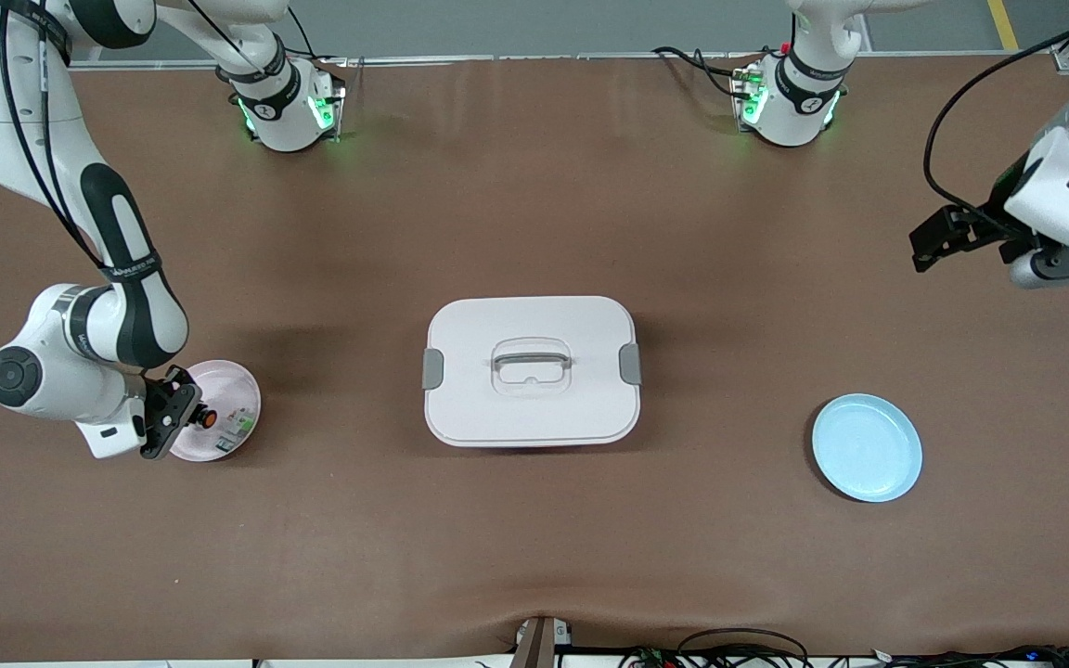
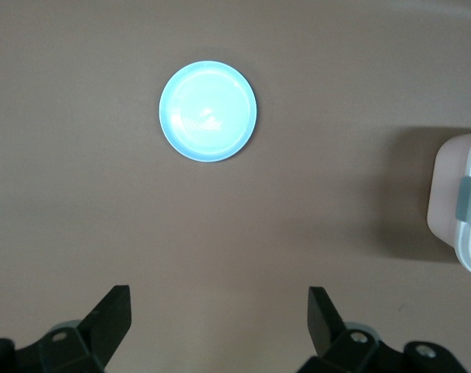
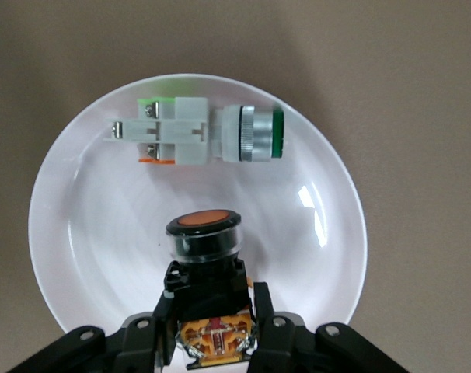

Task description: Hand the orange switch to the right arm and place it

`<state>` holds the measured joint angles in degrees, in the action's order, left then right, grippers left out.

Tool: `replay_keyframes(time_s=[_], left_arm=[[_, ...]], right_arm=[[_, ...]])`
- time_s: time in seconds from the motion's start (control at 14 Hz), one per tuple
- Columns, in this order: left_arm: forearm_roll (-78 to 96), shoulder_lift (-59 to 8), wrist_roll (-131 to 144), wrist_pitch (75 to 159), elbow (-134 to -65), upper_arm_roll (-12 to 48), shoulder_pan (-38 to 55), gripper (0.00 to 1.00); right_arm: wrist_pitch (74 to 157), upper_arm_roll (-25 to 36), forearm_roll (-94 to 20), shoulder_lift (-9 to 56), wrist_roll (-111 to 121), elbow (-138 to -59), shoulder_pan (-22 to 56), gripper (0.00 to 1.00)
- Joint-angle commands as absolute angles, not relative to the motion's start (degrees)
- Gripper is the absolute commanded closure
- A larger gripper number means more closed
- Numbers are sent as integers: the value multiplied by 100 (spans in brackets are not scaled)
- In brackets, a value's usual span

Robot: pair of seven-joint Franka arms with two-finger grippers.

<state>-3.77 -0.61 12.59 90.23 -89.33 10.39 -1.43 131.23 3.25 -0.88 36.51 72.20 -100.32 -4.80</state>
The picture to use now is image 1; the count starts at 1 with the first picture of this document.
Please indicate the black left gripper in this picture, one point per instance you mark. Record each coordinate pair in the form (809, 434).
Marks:
(996, 221)

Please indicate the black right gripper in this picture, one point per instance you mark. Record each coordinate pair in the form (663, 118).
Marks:
(163, 405)

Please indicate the orange black push-button switch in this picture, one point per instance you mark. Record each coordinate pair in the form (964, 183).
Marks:
(207, 418)

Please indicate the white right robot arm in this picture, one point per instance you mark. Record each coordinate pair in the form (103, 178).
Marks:
(52, 390)

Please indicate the pink round plate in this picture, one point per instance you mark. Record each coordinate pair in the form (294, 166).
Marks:
(228, 390)

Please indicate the light blue round plate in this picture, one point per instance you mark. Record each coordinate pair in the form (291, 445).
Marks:
(869, 450)

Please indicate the white storage box grey latches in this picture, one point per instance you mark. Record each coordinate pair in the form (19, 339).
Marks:
(534, 417)

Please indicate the green white push-button switch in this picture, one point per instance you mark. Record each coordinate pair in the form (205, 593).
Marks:
(239, 429)

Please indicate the brown table edge bracket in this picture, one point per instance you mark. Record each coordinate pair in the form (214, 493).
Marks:
(539, 645)

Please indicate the silver table edge rail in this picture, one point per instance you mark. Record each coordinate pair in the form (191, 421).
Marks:
(544, 58)

